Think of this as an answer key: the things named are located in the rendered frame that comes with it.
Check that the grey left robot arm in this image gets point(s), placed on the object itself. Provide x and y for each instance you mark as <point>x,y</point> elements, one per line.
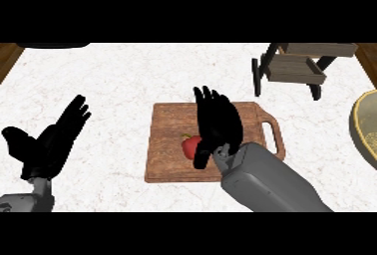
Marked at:
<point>30,197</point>

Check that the dark flat object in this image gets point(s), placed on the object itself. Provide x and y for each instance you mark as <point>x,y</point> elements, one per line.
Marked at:
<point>52,45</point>

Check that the wooden tiered basket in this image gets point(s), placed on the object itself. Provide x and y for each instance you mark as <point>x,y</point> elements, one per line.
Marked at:
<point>294,66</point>

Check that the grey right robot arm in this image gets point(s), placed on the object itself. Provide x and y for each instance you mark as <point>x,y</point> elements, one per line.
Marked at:
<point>268,181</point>

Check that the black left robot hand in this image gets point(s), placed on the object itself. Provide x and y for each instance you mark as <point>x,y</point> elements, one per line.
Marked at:
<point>53,142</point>

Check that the red tomato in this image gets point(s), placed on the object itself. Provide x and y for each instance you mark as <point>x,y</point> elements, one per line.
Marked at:
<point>189,146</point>

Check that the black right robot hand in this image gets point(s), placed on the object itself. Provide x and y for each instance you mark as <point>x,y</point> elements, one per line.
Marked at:
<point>217,126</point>

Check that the brown wooden cutting board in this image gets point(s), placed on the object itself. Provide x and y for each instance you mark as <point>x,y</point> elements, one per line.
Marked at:
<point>172,142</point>

